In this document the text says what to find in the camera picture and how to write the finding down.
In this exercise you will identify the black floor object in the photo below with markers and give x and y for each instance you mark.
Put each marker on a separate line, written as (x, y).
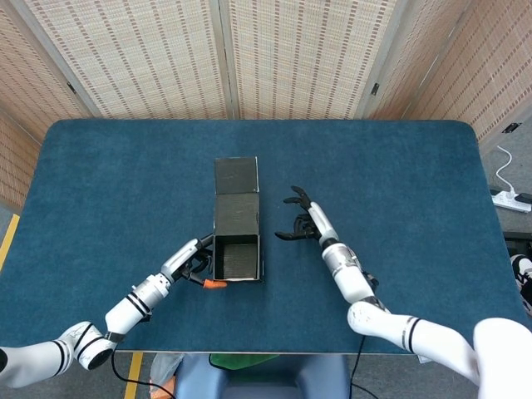
(517, 241)

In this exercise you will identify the black screen hinge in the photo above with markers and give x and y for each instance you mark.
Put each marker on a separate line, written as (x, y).
(71, 87)
(511, 127)
(375, 88)

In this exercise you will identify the woven bamboo screen panel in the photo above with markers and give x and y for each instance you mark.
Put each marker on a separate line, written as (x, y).
(478, 62)
(25, 83)
(303, 58)
(145, 58)

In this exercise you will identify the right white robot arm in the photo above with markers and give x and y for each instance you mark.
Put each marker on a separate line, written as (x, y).
(353, 282)

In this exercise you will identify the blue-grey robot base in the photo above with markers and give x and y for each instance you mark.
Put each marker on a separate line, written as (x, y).
(262, 382)

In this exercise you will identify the dark foldable cardboard box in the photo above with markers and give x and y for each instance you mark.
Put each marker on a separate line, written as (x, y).
(237, 216)

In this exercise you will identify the yellow floor tape strip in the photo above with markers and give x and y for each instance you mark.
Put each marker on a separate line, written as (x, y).
(134, 374)
(9, 241)

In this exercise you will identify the white power strip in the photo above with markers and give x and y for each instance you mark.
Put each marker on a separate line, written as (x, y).
(509, 202)

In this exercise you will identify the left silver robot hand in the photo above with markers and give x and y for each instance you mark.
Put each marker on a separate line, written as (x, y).
(178, 259)

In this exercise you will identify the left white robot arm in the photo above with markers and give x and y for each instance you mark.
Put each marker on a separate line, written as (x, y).
(124, 311)

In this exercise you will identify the white paper scrap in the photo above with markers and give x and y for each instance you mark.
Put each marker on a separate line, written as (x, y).
(422, 358)

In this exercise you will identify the blue felt table cover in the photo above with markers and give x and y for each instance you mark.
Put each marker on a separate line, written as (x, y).
(124, 166)

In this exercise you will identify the green cloth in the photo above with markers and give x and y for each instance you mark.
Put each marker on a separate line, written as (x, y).
(237, 361)

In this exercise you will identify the grey and orange bag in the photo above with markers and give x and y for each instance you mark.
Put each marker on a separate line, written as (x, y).
(164, 372)

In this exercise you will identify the black and white shoe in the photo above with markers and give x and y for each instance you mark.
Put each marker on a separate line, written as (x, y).
(524, 266)

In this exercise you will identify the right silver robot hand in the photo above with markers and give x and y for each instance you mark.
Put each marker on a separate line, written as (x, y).
(324, 224)

